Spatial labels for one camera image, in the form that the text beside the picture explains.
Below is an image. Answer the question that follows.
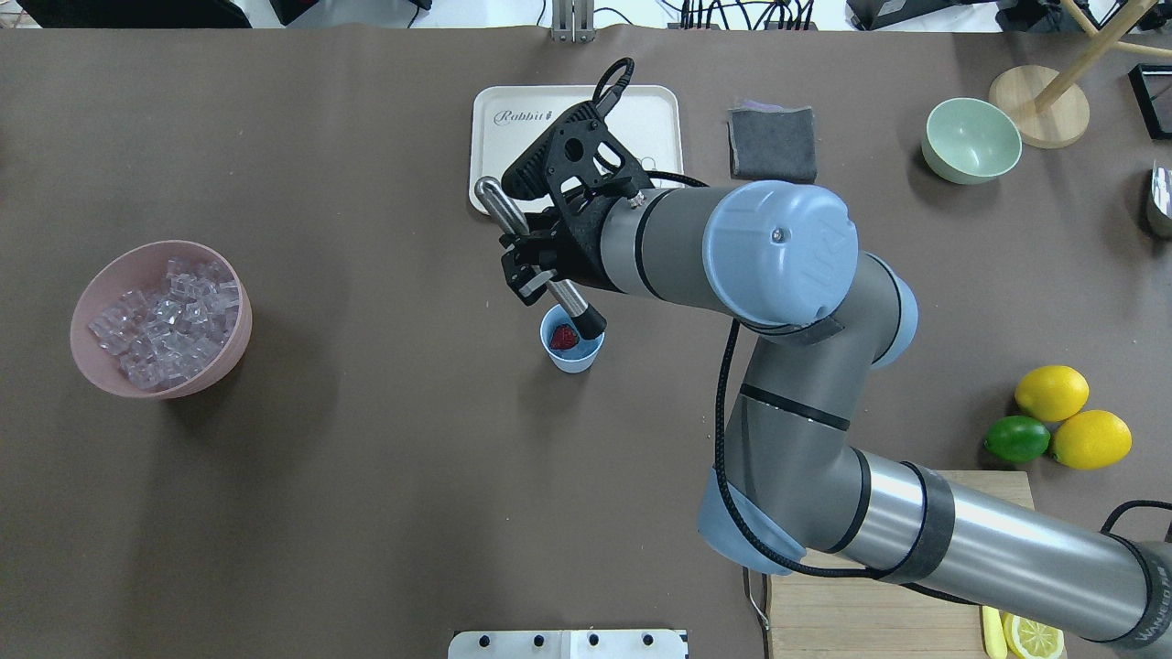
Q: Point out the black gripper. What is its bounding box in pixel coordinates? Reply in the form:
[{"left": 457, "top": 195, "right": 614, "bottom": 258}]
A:
[{"left": 498, "top": 206, "right": 619, "bottom": 306}]

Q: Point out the red strawberry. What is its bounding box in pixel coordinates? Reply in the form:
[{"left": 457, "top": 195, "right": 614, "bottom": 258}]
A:
[{"left": 546, "top": 324, "right": 581, "bottom": 353}]

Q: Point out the steel muddler black tip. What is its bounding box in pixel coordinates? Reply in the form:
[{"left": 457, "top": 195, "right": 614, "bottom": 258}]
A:
[{"left": 473, "top": 176, "right": 606, "bottom": 340}]

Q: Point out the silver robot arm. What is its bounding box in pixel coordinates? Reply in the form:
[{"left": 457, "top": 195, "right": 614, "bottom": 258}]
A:
[{"left": 473, "top": 176, "right": 1168, "bottom": 658}]

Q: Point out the light blue plastic cup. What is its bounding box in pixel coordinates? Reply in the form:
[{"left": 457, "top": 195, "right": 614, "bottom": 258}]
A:
[{"left": 538, "top": 305, "right": 606, "bottom": 373}]

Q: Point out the pink bowl of ice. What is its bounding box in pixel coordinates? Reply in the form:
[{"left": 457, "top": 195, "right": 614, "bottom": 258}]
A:
[{"left": 71, "top": 242, "right": 253, "bottom": 399}]

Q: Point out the wooden cup tree stand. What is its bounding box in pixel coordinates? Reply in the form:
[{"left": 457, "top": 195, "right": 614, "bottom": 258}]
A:
[{"left": 988, "top": 1, "right": 1171, "bottom": 149}]

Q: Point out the cream rabbit tray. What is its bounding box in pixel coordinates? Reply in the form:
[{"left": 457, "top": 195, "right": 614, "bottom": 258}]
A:
[{"left": 468, "top": 84, "right": 684, "bottom": 215}]

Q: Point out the grey folded cloth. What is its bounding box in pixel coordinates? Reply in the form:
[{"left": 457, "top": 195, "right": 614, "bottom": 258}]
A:
[{"left": 728, "top": 100, "right": 818, "bottom": 184}]

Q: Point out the wooden cutting board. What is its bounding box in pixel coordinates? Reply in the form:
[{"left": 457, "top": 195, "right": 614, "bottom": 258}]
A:
[{"left": 745, "top": 469, "right": 1068, "bottom": 659}]

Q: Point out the green ceramic bowl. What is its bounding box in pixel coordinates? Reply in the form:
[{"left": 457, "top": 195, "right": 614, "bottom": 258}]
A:
[{"left": 921, "top": 97, "right": 1023, "bottom": 185}]

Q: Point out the green lime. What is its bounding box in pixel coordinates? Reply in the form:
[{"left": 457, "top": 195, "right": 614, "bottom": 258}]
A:
[{"left": 983, "top": 416, "right": 1052, "bottom": 464}]

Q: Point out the yellow lemon far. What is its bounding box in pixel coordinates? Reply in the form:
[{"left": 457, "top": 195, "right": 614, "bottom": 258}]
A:
[{"left": 1014, "top": 364, "right": 1090, "bottom": 423}]

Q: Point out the yellow lemon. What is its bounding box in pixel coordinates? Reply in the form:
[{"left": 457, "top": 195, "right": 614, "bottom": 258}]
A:
[
  {"left": 1014, "top": 364, "right": 1090, "bottom": 423},
  {"left": 1050, "top": 409, "right": 1134, "bottom": 470}
]

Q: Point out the yellow lemon near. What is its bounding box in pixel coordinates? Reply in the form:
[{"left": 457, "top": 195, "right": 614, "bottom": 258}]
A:
[{"left": 1050, "top": 409, "right": 1134, "bottom": 470}]

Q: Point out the yellow plastic knife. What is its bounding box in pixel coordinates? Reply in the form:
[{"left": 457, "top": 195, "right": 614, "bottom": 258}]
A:
[{"left": 979, "top": 606, "right": 1009, "bottom": 659}]

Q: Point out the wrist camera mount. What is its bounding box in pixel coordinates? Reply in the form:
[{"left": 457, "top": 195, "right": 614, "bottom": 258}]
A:
[{"left": 502, "top": 93, "right": 653, "bottom": 218}]

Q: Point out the aluminium frame post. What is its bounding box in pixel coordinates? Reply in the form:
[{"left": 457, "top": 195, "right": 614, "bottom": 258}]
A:
[{"left": 548, "top": 0, "right": 597, "bottom": 43}]

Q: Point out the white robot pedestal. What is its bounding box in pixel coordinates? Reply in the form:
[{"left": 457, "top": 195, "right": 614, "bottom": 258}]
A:
[{"left": 447, "top": 629, "right": 690, "bottom": 658}]

